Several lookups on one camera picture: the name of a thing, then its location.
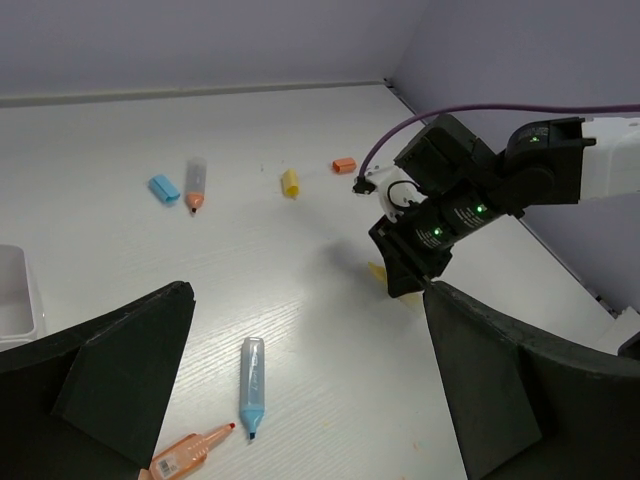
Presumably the orange tip clear highlighter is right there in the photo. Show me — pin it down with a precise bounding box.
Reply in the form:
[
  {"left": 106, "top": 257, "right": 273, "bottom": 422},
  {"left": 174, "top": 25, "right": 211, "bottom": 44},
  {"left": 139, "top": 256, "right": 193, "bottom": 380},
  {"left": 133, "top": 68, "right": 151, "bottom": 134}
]
[{"left": 185, "top": 157, "right": 207, "bottom": 216}]

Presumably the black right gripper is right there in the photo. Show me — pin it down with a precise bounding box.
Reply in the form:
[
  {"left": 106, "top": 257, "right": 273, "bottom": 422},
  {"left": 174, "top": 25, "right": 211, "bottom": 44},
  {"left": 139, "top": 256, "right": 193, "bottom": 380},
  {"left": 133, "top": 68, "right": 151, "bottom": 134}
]
[{"left": 369, "top": 114, "right": 500, "bottom": 290}]

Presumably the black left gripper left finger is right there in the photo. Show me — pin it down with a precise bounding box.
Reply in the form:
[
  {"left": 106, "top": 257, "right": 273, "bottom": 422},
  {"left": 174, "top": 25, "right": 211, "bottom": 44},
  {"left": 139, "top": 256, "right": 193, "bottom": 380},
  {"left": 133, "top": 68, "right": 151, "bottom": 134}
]
[{"left": 1, "top": 281, "right": 195, "bottom": 479}]

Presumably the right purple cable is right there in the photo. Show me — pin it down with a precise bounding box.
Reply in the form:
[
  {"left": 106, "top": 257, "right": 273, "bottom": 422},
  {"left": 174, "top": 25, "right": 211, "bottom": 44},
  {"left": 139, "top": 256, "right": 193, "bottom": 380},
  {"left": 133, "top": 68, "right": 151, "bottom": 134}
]
[{"left": 360, "top": 102, "right": 640, "bottom": 176}]

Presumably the blue highlighter pen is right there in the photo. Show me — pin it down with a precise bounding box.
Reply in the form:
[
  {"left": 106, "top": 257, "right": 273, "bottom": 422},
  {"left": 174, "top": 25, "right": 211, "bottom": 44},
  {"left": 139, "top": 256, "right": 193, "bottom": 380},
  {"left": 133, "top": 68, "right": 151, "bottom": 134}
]
[{"left": 239, "top": 337, "right": 266, "bottom": 442}]

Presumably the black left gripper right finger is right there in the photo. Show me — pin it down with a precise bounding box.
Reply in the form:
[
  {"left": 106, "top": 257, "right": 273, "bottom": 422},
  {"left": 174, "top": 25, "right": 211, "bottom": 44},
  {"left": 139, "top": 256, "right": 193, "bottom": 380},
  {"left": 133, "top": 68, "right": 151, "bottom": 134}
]
[{"left": 423, "top": 282, "right": 639, "bottom": 479}]

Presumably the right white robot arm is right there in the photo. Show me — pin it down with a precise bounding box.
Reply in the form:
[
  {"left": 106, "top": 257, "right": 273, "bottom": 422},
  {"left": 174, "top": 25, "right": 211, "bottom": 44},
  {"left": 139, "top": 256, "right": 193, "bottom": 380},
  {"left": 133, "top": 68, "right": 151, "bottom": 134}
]
[{"left": 361, "top": 114, "right": 639, "bottom": 298}]

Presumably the orange highlighter pen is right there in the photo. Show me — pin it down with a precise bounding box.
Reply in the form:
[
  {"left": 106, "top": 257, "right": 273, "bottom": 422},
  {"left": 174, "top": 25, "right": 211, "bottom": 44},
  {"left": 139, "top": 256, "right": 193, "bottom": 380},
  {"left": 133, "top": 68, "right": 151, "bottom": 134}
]
[{"left": 139, "top": 423, "right": 236, "bottom": 480}]

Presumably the white compartment organizer box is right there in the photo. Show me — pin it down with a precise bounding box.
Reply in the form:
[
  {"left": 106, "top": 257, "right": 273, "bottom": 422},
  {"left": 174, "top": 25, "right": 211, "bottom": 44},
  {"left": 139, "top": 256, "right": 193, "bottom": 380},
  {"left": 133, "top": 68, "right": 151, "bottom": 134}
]
[{"left": 0, "top": 245, "right": 46, "bottom": 352}]

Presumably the yellow highlighter pen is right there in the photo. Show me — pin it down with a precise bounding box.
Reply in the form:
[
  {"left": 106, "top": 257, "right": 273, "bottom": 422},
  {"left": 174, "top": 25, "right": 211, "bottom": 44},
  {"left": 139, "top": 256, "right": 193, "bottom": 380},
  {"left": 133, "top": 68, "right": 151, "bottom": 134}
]
[{"left": 368, "top": 262, "right": 423, "bottom": 308}]

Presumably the blue highlighter cap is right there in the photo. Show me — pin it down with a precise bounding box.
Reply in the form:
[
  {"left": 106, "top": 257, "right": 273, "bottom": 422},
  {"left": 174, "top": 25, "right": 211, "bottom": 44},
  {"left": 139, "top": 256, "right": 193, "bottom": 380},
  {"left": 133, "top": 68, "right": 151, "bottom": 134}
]
[{"left": 148, "top": 174, "right": 181, "bottom": 205}]

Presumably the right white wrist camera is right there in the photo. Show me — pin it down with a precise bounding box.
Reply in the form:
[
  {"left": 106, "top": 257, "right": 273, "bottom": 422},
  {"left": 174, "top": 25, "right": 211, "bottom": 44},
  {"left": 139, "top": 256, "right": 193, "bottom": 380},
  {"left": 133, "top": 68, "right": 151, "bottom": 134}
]
[{"left": 365, "top": 165, "right": 427, "bottom": 223}]

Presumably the orange highlighter cap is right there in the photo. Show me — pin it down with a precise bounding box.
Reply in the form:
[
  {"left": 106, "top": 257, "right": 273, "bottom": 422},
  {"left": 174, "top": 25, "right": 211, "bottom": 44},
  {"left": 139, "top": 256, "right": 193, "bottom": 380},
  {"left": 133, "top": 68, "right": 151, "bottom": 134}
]
[{"left": 331, "top": 157, "right": 357, "bottom": 174}]

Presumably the yellow highlighter cap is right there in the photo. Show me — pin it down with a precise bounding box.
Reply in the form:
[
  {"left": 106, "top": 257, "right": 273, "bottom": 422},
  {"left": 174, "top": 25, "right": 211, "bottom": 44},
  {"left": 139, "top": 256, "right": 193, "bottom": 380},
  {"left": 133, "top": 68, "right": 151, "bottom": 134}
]
[{"left": 281, "top": 169, "right": 300, "bottom": 199}]

